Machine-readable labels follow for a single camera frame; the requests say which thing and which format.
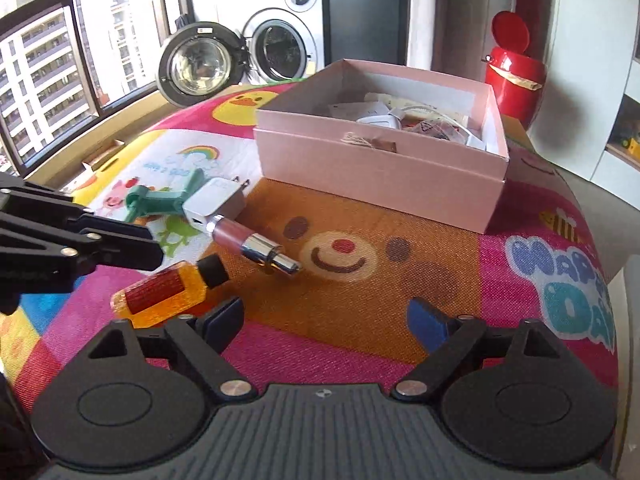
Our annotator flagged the brown cardboard box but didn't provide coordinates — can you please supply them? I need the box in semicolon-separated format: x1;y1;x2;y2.
82;139;126;171

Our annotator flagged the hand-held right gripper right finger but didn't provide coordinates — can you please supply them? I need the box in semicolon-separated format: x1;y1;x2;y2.
391;299;565;402

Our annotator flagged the pink and silver lipstick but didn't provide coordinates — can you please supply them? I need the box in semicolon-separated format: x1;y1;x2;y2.
210;214;304;276

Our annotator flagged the silver washing machine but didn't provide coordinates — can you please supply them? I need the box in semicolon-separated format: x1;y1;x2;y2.
156;0;331;109

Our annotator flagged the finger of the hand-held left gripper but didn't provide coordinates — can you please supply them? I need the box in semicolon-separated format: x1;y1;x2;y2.
0;232;165;317
0;172;154;244

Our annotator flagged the clear plastic bag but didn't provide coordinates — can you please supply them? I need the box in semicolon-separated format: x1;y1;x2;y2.
405;116;469;144

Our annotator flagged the red trash can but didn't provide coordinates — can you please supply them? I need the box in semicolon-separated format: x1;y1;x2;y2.
482;10;546;131

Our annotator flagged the yellow bottle with black cap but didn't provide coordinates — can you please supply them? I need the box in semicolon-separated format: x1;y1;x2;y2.
111;254;231;330

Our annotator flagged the white charger plug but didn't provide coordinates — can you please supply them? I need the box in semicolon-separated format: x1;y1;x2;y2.
184;176;252;235

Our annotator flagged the pink cardboard box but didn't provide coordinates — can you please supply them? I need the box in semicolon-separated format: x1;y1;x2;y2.
252;58;511;235

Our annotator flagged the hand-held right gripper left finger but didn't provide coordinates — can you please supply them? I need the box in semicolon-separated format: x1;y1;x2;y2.
86;296;254;403

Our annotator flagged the television cabinet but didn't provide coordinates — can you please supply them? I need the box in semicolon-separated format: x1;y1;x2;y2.
592;95;640;196

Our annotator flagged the colourful printed mat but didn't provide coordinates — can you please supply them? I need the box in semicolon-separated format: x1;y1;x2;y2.
0;77;622;413

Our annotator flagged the flat white carton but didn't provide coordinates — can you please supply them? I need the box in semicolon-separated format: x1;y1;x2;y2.
327;101;387;122

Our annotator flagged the yellow toy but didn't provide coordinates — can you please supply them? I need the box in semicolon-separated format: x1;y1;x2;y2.
617;130;640;157

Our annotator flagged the window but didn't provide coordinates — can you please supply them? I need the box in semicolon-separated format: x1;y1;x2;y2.
0;0;172;173

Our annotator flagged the green plastic clip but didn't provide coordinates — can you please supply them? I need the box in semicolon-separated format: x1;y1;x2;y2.
124;167;206;224

